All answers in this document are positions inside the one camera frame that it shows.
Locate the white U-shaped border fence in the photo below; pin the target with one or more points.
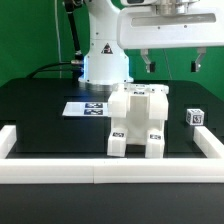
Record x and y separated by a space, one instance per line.
167 170

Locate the white chair seat block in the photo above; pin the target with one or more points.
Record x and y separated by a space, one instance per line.
137 127

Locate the white tagged cube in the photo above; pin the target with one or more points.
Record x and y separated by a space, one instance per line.
194 117

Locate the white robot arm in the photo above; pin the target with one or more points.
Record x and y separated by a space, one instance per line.
106 62

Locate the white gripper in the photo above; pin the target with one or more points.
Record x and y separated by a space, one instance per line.
142 28

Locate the white chair back frame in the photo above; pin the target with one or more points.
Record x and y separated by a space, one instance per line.
139 99

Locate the white marker sheet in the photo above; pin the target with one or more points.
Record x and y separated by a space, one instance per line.
89 109

